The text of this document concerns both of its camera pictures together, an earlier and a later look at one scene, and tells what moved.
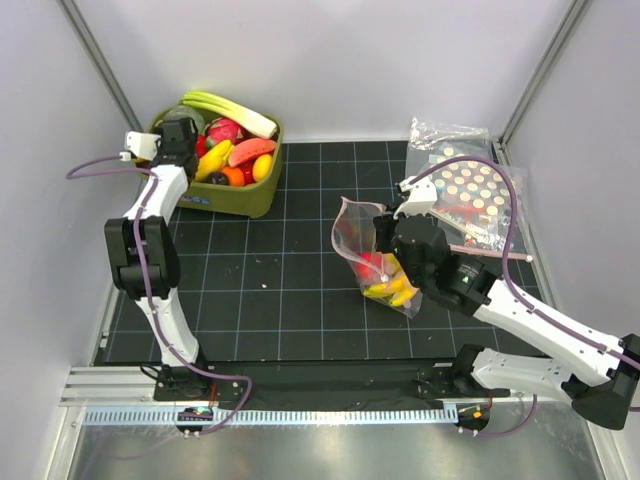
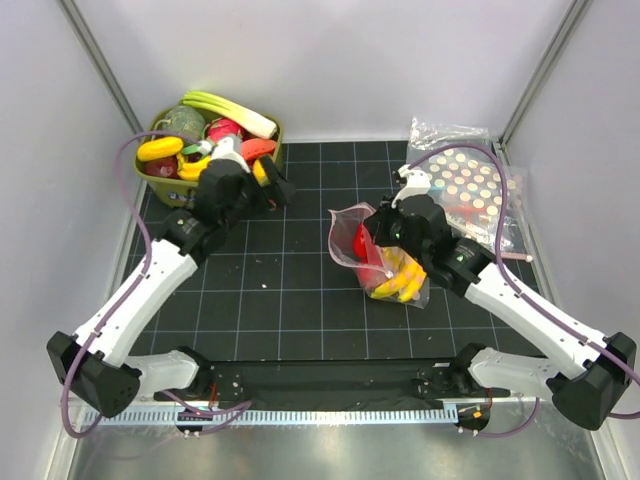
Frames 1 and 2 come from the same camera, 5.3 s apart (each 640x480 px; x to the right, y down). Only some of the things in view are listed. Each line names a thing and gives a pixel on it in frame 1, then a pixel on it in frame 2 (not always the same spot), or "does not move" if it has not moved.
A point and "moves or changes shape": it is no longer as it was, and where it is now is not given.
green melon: x=183 y=112 does not move
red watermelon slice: x=246 y=149 does not move
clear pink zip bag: x=383 y=279 moves or changes shape
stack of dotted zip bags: x=473 y=200 does not move
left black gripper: x=160 y=148 to x=278 y=194
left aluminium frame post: x=94 y=57 does not move
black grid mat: x=261 y=290 does not move
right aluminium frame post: x=565 y=31 does not move
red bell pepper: x=201 y=145 moves or changes shape
